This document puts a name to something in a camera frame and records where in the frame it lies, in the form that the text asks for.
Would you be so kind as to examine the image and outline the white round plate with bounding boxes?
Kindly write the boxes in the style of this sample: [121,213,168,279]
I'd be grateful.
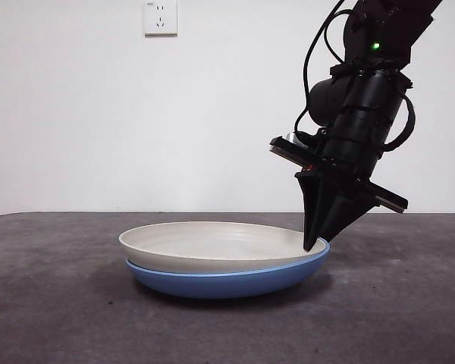
[118,221,327,274]

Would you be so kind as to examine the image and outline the blue round plate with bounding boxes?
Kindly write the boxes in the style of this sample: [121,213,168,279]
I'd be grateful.
[125,242,331,300]

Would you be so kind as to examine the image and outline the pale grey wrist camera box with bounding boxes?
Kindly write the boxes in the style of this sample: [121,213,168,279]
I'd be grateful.
[284,132,306,148]

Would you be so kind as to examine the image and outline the short looped black cable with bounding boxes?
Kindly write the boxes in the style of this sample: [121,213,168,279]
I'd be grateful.
[383,96,416,152]

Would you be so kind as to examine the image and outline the long black cable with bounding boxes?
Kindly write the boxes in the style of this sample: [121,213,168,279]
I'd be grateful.
[293,0,352,134]

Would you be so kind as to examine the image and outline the white wall socket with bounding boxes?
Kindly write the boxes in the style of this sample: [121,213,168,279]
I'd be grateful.
[142,1,178,38]

